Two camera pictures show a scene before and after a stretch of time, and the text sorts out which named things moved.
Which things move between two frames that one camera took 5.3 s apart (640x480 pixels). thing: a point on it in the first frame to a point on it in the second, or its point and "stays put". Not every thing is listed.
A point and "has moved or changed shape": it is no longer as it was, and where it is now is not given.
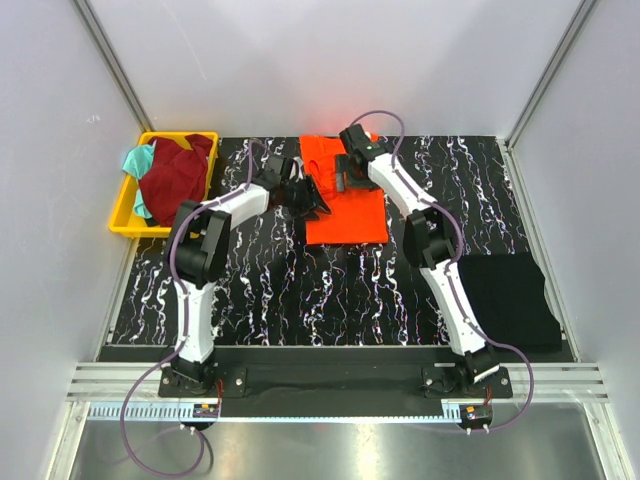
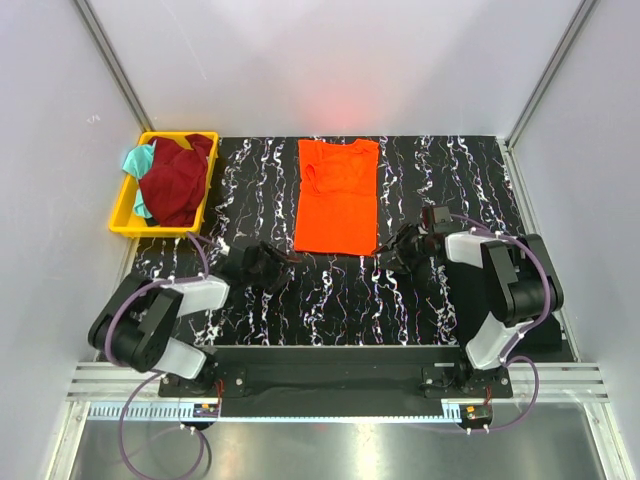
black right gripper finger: x=342 y=177 to x=395 y=240
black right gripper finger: x=363 y=182 to x=395 y=264
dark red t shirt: x=176 y=177 stays put
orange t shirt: x=355 y=216 has moved or changed shape
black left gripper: x=304 y=193 to x=270 y=261
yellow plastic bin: x=125 y=220 stays put
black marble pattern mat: x=281 y=291 stays put
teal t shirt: x=136 y=163 stays put
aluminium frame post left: x=113 y=62 stays put
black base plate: x=334 y=374 stays put
